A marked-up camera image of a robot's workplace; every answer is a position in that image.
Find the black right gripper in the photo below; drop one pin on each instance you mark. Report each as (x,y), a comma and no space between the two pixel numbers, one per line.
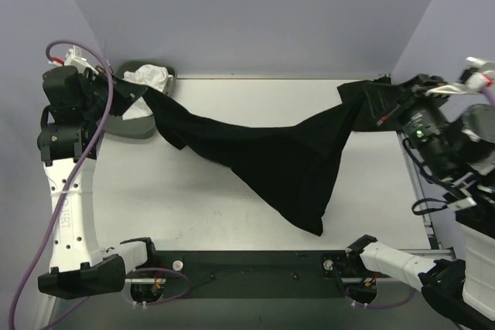
(389,99)

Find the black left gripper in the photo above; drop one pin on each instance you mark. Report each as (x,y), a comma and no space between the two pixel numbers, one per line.
(103,88)

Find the grey plastic tray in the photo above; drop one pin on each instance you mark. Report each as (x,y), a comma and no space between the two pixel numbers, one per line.
(142,128)

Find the black t shirt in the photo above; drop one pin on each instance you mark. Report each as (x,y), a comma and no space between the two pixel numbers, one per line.
(293,169)
(348,94)

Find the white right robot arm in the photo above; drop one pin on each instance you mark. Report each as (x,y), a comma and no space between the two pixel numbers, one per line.
(461,215)

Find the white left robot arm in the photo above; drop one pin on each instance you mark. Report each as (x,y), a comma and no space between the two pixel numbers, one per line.
(71,126)

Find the crumpled white t shirt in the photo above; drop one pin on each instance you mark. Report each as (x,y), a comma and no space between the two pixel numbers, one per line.
(156,77)

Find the folded black t shirt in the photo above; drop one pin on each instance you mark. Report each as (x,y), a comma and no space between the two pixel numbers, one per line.
(348,94)

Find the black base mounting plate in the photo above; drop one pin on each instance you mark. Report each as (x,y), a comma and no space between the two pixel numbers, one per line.
(278,274)

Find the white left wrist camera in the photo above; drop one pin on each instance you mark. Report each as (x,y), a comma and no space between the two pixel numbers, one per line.
(73,58)

